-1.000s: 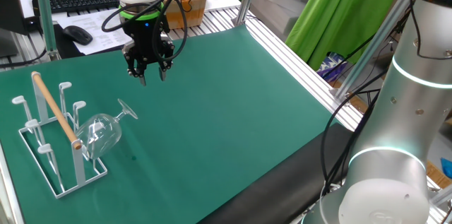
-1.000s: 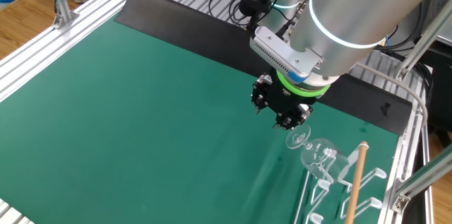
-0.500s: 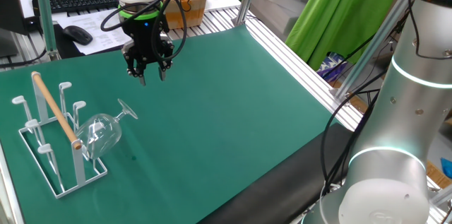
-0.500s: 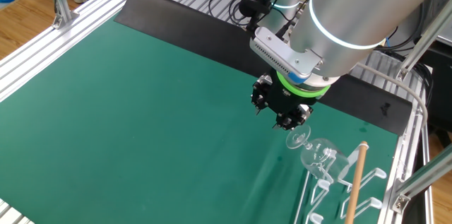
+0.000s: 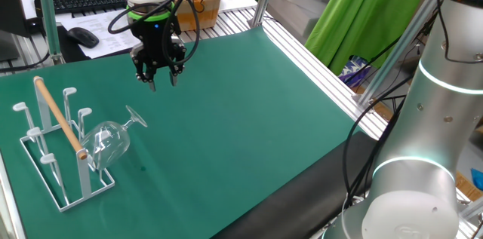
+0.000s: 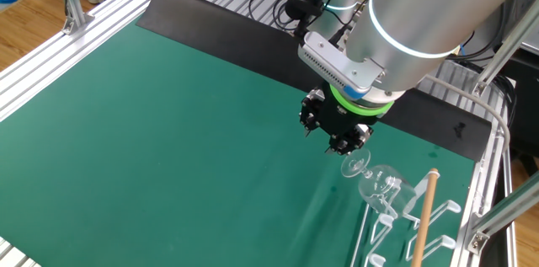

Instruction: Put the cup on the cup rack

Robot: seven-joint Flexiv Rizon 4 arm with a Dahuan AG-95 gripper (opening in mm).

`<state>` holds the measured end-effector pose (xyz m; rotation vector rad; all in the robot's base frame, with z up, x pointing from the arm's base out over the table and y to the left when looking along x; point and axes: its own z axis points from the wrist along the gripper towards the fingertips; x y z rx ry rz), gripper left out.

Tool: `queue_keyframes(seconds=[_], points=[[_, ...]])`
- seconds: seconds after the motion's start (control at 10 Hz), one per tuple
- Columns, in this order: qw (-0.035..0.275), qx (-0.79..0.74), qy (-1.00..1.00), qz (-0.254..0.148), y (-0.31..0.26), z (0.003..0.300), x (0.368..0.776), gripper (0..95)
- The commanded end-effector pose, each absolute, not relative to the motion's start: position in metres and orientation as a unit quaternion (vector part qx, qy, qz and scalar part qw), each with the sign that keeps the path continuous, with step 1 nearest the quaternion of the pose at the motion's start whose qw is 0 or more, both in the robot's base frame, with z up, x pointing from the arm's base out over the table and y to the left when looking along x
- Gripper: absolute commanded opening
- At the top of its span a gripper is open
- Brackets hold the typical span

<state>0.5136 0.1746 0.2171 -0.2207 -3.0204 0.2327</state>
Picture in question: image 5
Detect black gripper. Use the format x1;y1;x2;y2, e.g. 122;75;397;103
130;19;187;93

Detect clear wine glass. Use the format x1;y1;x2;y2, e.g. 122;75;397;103
80;104;149;172

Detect printed paper sheet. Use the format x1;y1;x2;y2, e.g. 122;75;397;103
60;8;143;60

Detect brown wooden block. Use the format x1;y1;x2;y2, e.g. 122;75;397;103
169;0;227;32

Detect black computer mouse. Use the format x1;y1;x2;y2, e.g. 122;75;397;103
66;26;100;49

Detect black keyboard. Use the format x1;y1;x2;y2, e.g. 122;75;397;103
35;0;128;16

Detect green table mat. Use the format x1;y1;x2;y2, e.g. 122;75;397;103
0;26;363;239

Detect white foam boxes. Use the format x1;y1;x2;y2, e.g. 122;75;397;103
266;0;333;44

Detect black monitor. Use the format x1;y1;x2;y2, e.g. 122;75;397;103
0;0;32;63

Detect blue white patterned bag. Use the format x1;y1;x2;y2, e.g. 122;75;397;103
338;56;365;87

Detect black mat strip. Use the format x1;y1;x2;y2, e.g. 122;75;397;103
211;131;386;239

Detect bright green cloth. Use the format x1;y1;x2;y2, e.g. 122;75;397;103
304;0;435;76

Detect blue plastic sheet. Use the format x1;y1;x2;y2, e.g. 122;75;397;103
470;168;483;192

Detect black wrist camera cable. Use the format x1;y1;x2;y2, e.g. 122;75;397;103
107;0;214;67

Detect green flange ring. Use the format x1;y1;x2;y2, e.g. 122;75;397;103
126;2;176;23

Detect wooden rack handle rod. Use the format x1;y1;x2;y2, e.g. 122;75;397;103
32;75;88;161

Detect white wire cup rack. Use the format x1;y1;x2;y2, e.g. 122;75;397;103
11;76;116;213

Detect aluminium profile table frame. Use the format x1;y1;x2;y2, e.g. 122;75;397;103
0;1;483;239

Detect black cables at robot base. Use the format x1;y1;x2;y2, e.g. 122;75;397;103
341;75;414;210

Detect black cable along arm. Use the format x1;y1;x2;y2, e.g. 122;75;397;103
436;0;483;65

